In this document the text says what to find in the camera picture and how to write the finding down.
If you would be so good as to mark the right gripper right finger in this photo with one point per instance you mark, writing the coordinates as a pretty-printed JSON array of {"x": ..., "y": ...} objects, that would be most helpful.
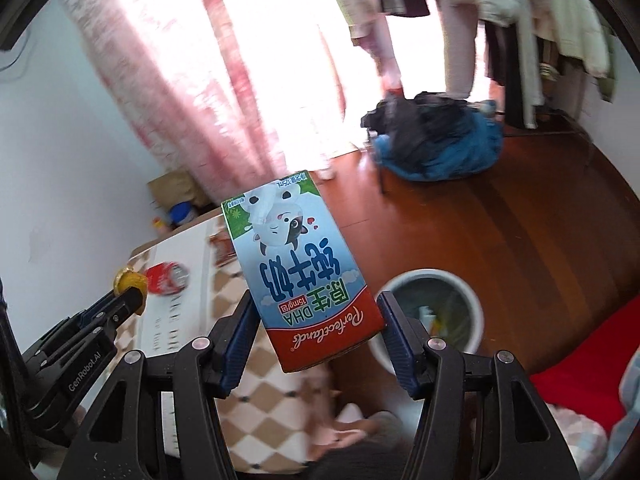
[{"x": 516, "y": 436}]

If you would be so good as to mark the white round trash bin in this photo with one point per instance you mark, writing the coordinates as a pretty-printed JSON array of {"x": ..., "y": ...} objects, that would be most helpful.
[{"x": 446, "y": 305}]

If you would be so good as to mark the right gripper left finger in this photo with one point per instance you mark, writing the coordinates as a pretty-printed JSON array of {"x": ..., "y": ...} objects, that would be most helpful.
[{"x": 122, "y": 435}]

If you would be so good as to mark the checkered tablecloth on table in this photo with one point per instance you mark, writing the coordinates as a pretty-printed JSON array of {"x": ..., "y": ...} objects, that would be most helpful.
[{"x": 272, "y": 422}]

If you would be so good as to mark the cardboard box in corner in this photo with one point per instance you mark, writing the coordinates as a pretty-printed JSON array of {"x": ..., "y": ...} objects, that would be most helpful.
[{"x": 177, "y": 187}]

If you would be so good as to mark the grey fuzzy slipper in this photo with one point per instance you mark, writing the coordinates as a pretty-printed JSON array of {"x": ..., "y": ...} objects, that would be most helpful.
[{"x": 382, "y": 428}]

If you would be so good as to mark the pink floral curtain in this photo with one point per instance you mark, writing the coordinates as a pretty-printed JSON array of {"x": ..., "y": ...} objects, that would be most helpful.
[{"x": 237, "y": 92}]

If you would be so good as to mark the pastel checkered pillow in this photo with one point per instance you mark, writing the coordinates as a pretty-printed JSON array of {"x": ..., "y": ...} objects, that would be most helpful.
[{"x": 585, "y": 438}]

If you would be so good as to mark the red blanket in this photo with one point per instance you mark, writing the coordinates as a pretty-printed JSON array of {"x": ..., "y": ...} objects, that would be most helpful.
[{"x": 587, "y": 381}]

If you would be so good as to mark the gold foil wrapper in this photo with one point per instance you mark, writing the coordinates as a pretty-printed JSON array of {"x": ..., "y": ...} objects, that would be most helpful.
[{"x": 127, "y": 278}]

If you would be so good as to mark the blue milk carton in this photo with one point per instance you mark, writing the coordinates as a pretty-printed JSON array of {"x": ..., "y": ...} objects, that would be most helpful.
[{"x": 305, "y": 282}]

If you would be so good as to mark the blue clothes pile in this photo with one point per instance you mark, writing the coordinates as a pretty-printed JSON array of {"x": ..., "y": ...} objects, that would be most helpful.
[{"x": 433, "y": 138}]

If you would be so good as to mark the hanging clothes rack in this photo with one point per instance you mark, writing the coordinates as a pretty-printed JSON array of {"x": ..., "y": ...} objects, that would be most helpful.
[{"x": 526, "y": 40}]

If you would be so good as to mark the red cola can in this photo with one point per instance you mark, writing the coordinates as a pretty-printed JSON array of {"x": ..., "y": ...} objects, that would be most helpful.
[{"x": 167, "y": 278}]

